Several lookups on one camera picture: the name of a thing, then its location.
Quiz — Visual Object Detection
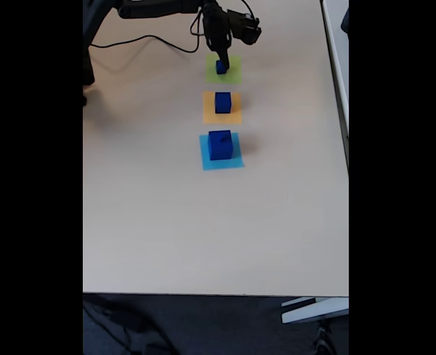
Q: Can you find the white table foot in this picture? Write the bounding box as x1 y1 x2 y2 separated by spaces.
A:
280 296 350 325

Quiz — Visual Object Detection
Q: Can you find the black camera cable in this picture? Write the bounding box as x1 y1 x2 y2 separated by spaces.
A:
90 0 260 54

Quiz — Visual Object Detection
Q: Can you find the green paper square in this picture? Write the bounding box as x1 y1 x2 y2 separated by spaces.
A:
205 54 242 85

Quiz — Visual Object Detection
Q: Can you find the light blue paper square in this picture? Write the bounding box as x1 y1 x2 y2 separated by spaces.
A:
198 132 245 172

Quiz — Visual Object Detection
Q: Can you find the large blue cube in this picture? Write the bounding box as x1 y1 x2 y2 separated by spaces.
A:
208 129 234 149

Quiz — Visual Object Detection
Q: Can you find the medium blue cube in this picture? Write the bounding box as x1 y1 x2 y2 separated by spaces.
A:
214 92 233 115

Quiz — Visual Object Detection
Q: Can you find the orange paper square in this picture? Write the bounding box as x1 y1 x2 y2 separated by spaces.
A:
202 91 242 125

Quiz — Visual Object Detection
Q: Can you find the black floor cable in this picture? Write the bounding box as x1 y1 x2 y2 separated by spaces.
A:
83 297 174 355

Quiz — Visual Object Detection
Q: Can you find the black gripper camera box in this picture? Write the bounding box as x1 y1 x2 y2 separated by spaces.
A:
227 9 262 46

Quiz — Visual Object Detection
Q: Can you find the white side table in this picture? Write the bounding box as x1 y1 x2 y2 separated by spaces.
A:
320 0 350 171

